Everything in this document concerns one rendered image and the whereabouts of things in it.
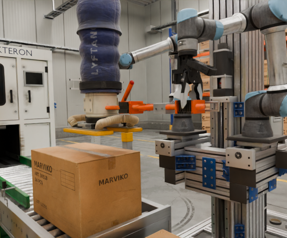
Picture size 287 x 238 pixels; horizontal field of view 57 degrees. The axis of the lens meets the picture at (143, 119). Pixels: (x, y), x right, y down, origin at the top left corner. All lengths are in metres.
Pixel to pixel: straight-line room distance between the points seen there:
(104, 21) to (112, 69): 0.24
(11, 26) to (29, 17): 0.76
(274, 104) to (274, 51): 0.24
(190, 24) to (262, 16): 0.44
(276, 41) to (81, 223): 1.23
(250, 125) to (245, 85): 0.32
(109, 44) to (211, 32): 0.55
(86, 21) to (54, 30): 9.86
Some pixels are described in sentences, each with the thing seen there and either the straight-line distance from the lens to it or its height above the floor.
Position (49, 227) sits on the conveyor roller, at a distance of 1.69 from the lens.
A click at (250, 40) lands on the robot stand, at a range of 1.76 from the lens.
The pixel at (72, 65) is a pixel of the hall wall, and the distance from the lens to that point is 11.32.
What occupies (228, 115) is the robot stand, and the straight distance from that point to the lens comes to 1.62.
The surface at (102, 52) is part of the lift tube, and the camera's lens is 1.36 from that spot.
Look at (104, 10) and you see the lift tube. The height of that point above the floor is 1.68.
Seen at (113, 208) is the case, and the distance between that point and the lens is 1.48.
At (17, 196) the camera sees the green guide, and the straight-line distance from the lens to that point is 2.13.
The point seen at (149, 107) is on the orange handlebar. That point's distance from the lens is 1.11.
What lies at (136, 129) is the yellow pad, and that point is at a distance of 1.38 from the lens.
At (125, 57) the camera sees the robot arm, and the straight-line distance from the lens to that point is 1.67.
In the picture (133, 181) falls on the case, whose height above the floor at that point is 0.79.
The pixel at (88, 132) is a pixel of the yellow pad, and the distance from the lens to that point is 1.28.
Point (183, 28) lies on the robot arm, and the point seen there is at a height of 1.49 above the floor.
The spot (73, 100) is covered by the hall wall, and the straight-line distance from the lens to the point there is 11.18.
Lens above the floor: 1.21
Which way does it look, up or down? 3 degrees down
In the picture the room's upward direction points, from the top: 1 degrees counter-clockwise
